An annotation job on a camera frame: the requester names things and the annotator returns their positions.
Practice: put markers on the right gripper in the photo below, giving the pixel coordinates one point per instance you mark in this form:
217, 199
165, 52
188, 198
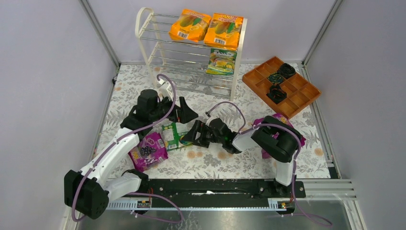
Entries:
203, 133

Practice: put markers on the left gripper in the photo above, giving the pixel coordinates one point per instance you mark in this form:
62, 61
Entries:
177, 109

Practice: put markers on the green candy bag underneath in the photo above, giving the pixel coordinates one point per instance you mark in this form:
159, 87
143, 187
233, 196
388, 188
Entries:
172, 134

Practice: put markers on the purple grape candy bag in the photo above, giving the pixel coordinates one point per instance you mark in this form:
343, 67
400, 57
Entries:
149, 152
280, 142

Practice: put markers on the green Fox's candy bag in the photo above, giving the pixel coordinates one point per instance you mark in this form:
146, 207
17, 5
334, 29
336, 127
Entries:
221, 62

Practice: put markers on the orange mango candy bag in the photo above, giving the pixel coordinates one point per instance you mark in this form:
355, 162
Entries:
190, 25
224, 31

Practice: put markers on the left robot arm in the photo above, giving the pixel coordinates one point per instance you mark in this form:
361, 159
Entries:
88, 190

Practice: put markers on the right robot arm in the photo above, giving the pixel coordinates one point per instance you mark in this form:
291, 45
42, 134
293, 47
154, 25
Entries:
236, 143

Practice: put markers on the white metal shelf rack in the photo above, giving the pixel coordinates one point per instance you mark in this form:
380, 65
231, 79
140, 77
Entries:
186, 62

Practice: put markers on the white floral tablecloth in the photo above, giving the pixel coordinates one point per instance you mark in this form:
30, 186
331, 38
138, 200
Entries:
214, 162

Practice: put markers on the black round object bottom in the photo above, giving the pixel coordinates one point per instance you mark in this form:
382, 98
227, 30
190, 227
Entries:
276, 93

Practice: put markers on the black round object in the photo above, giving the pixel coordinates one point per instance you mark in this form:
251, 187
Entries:
286, 71
275, 78
276, 93

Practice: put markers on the black round object middle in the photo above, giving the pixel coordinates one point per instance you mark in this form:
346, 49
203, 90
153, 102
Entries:
275, 78

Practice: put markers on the black round object top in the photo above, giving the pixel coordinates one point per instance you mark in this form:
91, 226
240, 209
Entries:
286, 71

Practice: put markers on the orange compartment tray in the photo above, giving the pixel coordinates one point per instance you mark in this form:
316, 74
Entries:
300, 92

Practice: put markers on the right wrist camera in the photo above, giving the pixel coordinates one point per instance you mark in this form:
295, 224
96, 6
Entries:
210, 118

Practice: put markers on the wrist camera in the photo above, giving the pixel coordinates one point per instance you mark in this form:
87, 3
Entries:
165, 89
210, 118

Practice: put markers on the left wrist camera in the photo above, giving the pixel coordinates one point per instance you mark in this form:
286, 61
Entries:
165, 89

